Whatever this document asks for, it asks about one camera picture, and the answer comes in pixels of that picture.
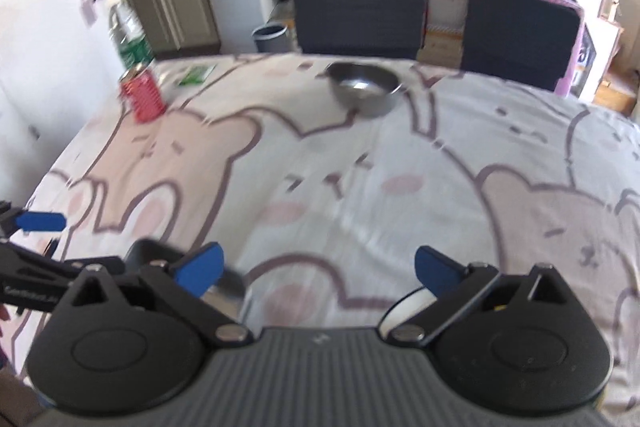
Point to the red soda can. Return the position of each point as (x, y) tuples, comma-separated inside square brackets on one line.
[(139, 89)]

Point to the round steel bowl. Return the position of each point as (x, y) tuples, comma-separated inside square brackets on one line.
[(371, 90)]

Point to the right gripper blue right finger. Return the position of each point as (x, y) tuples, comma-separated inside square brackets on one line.
[(457, 290)]

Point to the person's left hand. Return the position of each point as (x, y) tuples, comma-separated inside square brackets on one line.
[(4, 314)]

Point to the dark chair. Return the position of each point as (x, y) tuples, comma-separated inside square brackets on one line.
[(480, 33), (378, 28)]

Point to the large square steel tray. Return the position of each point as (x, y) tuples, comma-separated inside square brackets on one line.
[(203, 273)]

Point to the cartoon bear tablecloth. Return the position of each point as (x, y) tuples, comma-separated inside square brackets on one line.
[(322, 209)]

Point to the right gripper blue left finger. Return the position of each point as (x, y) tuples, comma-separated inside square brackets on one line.
[(191, 294)]

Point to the left dark chair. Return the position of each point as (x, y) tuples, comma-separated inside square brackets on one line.
[(378, 28)]

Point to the clear plastic water bottle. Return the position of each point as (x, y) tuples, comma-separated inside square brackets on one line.
[(128, 35)]

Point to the white square plate black rim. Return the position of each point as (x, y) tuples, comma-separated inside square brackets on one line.
[(402, 311)]

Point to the kitchen cabinet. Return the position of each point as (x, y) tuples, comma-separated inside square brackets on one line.
[(178, 27)]

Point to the right dark chair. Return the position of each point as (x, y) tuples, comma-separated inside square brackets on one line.
[(480, 33)]

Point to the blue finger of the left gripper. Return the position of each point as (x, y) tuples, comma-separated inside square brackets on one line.
[(33, 221)]

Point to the green snack packet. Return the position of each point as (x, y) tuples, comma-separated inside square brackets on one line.
[(195, 75)]

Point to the grey waste bin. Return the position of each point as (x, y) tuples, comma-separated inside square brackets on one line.
[(272, 38)]

